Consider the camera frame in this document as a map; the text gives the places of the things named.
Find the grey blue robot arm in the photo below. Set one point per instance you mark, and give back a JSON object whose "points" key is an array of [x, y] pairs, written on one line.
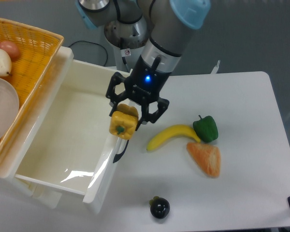
{"points": [[161, 29]]}

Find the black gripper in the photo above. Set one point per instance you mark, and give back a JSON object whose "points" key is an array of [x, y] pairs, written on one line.
{"points": [[145, 84]]}

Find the yellow banana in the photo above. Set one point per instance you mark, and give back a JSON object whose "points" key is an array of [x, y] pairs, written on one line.
{"points": [[171, 132]]}

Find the yellow bell pepper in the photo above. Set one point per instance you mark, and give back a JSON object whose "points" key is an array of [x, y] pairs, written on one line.
{"points": [[124, 121]]}

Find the dark purple mangosteen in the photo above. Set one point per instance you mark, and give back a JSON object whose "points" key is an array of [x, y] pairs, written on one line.
{"points": [[159, 207]]}

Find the green bell pepper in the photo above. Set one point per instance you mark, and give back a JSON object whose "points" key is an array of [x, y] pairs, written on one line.
{"points": [[206, 128]]}

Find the orange bread wedge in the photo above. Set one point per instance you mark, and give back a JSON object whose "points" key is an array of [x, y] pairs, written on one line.
{"points": [[207, 157]]}

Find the pink peach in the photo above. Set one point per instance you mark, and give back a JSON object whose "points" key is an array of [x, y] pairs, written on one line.
{"points": [[10, 48]]}

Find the open white upper drawer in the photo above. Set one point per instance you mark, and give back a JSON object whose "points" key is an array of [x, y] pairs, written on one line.
{"points": [[72, 151]]}

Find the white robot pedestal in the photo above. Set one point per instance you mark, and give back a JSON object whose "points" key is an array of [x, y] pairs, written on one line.
{"points": [[127, 41]]}

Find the white plate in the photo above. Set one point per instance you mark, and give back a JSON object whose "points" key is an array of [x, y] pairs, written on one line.
{"points": [[9, 106]]}

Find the white drawer cabinet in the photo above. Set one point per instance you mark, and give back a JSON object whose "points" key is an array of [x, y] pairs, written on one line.
{"points": [[16, 143]]}

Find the yellow woven basket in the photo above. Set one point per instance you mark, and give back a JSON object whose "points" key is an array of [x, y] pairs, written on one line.
{"points": [[38, 48]]}

